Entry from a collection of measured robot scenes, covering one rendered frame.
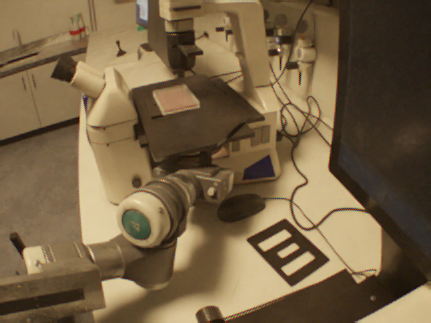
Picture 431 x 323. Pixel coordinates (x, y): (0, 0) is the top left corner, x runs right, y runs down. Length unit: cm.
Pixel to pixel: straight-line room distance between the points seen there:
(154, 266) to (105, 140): 30
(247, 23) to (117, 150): 41
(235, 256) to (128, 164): 31
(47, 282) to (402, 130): 42
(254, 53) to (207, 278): 52
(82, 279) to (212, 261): 32
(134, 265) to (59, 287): 15
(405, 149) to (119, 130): 57
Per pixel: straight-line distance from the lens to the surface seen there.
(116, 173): 74
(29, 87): 292
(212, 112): 71
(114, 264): 50
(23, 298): 42
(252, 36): 77
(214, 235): 71
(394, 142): 27
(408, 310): 28
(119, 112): 67
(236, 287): 62
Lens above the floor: 128
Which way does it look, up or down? 36 degrees down
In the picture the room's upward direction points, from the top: 3 degrees counter-clockwise
